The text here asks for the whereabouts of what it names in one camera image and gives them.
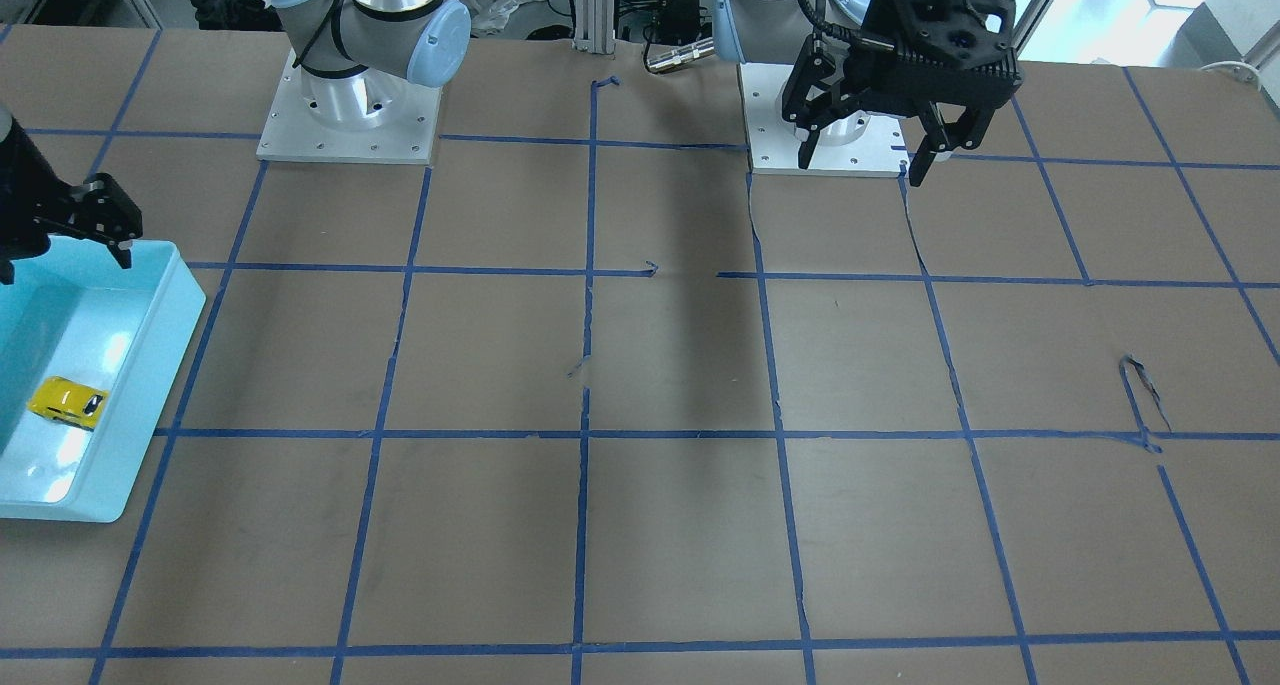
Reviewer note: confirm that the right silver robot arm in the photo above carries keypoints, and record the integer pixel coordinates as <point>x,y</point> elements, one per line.
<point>421,41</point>

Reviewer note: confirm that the yellow beetle toy car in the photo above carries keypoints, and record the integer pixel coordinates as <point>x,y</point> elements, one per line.
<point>66,401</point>

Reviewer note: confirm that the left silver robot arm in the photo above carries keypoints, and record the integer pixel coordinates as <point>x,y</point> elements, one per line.
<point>773,32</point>

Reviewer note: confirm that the teal plastic bin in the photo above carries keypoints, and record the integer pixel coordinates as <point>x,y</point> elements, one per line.
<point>75,313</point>

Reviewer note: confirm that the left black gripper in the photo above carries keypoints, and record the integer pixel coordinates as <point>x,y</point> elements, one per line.
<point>889,7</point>

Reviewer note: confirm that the aluminium frame post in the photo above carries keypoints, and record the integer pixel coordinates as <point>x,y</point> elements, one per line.
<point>594,26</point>

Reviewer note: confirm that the black power adapter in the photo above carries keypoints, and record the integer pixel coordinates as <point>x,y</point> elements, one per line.
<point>678,21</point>

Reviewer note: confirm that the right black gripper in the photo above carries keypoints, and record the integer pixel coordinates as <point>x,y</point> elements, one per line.
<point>22,187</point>

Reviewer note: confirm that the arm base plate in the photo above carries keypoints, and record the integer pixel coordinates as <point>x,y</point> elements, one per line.
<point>859,145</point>
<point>367,118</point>

